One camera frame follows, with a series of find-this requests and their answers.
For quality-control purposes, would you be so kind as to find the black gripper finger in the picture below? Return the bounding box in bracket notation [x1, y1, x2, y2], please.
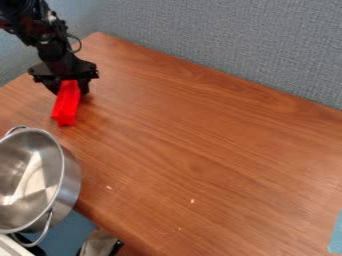
[78, 79, 90, 95]
[43, 80, 62, 95]

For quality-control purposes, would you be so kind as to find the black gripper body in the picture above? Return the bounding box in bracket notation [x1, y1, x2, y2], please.
[29, 43, 99, 80]

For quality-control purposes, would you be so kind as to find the red plastic block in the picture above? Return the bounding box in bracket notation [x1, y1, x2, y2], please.
[51, 80, 82, 127]

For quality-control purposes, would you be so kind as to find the metal pot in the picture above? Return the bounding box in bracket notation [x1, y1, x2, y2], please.
[0, 125, 82, 248]

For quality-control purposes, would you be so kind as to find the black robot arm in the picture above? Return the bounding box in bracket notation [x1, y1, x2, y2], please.
[0, 0, 99, 95]

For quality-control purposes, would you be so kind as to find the white box corner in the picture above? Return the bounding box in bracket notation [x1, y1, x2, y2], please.
[0, 234, 34, 256]

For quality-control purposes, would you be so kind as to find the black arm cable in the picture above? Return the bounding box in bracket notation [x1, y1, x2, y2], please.
[66, 33, 85, 54]

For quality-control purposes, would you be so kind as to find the grey metal table bracket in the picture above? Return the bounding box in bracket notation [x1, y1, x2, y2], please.
[77, 228, 125, 256]

